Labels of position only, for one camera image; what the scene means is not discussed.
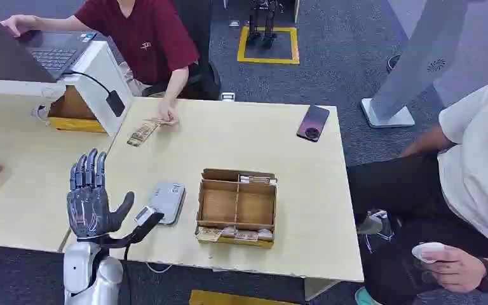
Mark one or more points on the person's hand with watch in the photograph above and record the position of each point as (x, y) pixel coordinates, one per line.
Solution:
(454, 269)

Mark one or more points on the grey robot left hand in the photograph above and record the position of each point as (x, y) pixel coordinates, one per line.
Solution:
(86, 210)

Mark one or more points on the person's left hand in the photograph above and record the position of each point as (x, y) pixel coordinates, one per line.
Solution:
(167, 113)

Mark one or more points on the person's right hand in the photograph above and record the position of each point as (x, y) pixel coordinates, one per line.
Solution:
(16, 23)

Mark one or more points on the printed card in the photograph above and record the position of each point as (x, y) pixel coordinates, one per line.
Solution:
(143, 134)

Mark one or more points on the white handheld controller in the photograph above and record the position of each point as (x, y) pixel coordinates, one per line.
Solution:
(427, 251)

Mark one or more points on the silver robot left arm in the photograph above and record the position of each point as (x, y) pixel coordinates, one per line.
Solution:
(84, 273)

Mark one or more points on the dark laptop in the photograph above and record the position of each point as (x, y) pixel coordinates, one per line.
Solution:
(37, 50)

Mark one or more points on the small white floor object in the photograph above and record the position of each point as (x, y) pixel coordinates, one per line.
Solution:
(227, 97)

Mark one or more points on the black office chair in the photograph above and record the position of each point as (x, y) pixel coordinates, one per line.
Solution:
(197, 50)

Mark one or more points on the person in red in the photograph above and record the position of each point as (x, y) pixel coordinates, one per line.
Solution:
(147, 38)

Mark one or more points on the white laptop stand box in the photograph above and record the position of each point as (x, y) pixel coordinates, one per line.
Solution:
(96, 80)

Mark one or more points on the grey card reader device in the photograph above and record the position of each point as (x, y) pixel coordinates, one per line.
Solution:
(167, 202)

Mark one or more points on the person in white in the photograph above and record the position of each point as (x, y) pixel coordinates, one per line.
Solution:
(458, 181)

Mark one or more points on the yellow wooden box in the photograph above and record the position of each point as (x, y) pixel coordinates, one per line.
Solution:
(73, 113)

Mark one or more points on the teal shoe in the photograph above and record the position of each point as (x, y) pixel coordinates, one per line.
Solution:
(364, 298)

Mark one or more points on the cards in narrow box slot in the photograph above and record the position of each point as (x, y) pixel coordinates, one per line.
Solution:
(257, 180)

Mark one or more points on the yellow floor tape square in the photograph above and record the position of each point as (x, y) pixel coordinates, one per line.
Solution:
(268, 59)

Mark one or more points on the wooden card box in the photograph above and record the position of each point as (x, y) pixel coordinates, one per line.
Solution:
(235, 208)

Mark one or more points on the small black humanoid robot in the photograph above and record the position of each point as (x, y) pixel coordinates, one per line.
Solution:
(263, 21)

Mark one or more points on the cards in wide box slot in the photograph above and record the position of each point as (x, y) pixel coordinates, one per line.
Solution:
(233, 235)

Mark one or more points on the dark smartphone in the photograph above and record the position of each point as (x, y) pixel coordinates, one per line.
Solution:
(312, 123)

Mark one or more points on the yellow board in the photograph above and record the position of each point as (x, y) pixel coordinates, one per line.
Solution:
(227, 299)

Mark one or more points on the white floor stand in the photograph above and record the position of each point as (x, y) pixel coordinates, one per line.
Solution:
(412, 63)

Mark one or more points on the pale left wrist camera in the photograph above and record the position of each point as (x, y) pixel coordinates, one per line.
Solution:
(144, 215)

